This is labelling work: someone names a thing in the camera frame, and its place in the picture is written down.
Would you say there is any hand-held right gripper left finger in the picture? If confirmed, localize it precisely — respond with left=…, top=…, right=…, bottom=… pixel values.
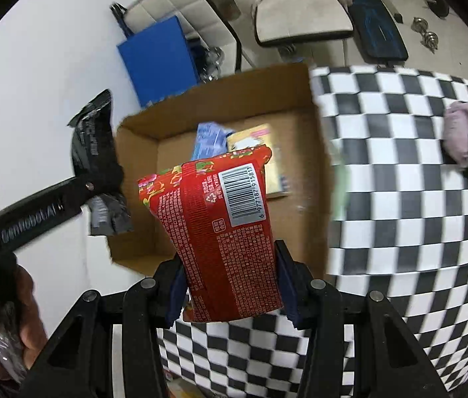
left=20, top=257, right=189, bottom=398

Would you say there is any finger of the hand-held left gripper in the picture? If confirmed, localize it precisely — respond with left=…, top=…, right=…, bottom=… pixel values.
left=0, top=170, right=127, bottom=283

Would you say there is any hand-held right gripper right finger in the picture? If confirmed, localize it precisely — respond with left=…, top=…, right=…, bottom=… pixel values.
left=273, top=239, right=446, bottom=398

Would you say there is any red snack packet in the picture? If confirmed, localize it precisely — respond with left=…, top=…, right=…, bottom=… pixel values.
left=136, top=146, right=284, bottom=323

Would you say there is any black snack packet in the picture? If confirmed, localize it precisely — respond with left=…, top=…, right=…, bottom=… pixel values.
left=67, top=89, right=135, bottom=237

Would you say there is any brown cardboard box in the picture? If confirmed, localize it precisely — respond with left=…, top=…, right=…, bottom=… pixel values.
left=107, top=63, right=334, bottom=278

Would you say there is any person's left hand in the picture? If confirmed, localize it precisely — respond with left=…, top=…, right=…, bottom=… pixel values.
left=0, top=263, right=49, bottom=386

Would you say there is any yellow packet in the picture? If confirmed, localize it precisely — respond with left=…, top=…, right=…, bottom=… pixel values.
left=228, top=123, right=290, bottom=199

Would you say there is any pale green packet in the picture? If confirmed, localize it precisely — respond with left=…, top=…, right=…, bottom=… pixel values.
left=331, top=143, right=351, bottom=218

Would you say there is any black white checkered cloth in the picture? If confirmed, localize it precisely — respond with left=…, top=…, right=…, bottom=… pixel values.
left=157, top=64, right=468, bottom=398

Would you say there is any light blue packet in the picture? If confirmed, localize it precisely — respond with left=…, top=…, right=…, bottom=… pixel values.
left=192, top=121, right=234, bottom=162

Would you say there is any blue box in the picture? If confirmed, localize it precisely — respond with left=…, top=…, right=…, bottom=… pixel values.
left=117, top=16, right=199, bottom=108

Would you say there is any clear plastic bag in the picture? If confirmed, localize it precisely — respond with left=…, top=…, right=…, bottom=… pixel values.
left=198, top=45, right=225, bottom=81

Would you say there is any purple packet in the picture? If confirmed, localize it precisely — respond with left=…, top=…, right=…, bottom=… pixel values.
left=442, top=100, right=468, bottom=169

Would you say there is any white padded chair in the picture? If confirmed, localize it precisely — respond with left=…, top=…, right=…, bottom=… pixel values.
left=124, top=0, right=243, bottom=69

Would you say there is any beige office chair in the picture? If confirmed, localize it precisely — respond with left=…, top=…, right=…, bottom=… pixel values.
left=217, top=0, right=355, bottom=47

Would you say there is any black weight bench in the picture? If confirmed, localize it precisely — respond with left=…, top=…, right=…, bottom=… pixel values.
left=348, top=0, right=409, bottom=62

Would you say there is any chrome dumbbell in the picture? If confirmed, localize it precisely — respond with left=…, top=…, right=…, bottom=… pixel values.
left=412, top=17, right=440, bottom=53

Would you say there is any black weight plate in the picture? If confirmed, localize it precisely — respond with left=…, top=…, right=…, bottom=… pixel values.
left=425, top=0, right=450, bottom=19

